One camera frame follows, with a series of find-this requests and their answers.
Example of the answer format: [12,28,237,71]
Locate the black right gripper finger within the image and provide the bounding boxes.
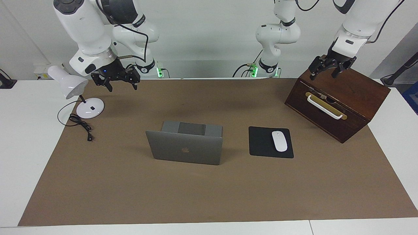
[126,66,141,90]
[91,72,113,92]

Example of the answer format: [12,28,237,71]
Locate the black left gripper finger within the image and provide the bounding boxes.
[331,56,357,79]
[309,56,329,81]

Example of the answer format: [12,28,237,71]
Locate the silver laptop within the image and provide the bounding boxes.
[145,121,223,165]

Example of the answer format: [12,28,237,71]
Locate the dark brown wooden box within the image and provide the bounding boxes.
[284,55,391,144]

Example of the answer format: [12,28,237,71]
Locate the white desk lamp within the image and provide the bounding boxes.
[47,65,105,119]

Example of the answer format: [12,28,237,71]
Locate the black tripod leg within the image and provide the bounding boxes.
[380,52,418,86]

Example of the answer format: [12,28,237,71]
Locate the blue crate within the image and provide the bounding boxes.
[402,81,418,115]

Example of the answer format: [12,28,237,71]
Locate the white computer mouse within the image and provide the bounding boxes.
[272,131,288,152]

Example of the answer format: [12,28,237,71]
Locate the black stand foot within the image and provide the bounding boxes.
[0,69,17,89]

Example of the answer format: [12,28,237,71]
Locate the black mouse pad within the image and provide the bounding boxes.
[249,126,294,159]

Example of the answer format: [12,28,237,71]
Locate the brown table mat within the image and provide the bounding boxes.
[18,78,418,227]

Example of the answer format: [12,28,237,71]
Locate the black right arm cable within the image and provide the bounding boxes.
[95,0,149,63]

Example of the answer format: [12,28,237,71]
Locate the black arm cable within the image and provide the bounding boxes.
[95,0,149,63]
[294,0,407,43]

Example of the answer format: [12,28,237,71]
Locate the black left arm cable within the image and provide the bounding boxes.
[294,0,407,43]

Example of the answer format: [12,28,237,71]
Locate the brass handle plate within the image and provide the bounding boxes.
[305,92,348,120]

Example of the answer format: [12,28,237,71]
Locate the white box handle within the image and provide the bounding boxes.
[306,95,344,120]

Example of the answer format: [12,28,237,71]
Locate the black lamp power cable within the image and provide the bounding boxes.
[57,100,95,142]

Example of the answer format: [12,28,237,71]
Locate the white wall socket strip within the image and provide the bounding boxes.
[34,63,66,81]

